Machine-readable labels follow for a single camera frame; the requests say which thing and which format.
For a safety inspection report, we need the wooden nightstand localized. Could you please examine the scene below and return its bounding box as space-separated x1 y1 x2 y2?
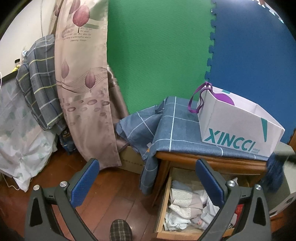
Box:
152 151 267 206

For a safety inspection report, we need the green foam mat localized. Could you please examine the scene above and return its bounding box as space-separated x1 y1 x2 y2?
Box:
107 1 214 113

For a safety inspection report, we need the blue foam mat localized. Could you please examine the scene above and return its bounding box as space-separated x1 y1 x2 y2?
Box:
205 1 295 143

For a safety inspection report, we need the plaid slipper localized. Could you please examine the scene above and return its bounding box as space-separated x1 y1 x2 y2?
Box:
109 219 133 241

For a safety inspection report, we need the blue checked cloth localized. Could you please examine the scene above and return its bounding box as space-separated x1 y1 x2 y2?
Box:
115 96 267 195

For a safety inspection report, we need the beige dotted underwear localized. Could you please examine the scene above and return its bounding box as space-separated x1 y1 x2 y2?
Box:
169 188 203 219

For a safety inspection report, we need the red item in drawer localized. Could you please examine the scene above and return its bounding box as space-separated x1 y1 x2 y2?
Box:
235 204 244 221

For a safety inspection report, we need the white XINCCI paper bag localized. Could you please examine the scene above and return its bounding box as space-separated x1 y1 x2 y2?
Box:
188 82 285 157

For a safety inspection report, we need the grey plaid blanket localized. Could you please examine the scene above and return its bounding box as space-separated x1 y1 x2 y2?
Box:
16 34 67 135

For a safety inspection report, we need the wooden drawer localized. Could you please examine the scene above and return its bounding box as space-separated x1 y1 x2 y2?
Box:
152 167 253 241

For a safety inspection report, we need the white patterned bedsheet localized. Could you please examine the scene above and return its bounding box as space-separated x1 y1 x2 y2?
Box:
0 78 57 192

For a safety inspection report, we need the pink floral curtain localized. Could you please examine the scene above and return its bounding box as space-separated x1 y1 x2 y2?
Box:
54 1 121 169

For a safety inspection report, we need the cardboard box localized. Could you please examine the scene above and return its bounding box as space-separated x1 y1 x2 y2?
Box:
119 146 144 174

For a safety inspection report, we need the dark blue fuzzy object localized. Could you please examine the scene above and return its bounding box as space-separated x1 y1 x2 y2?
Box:
261 153 285 193

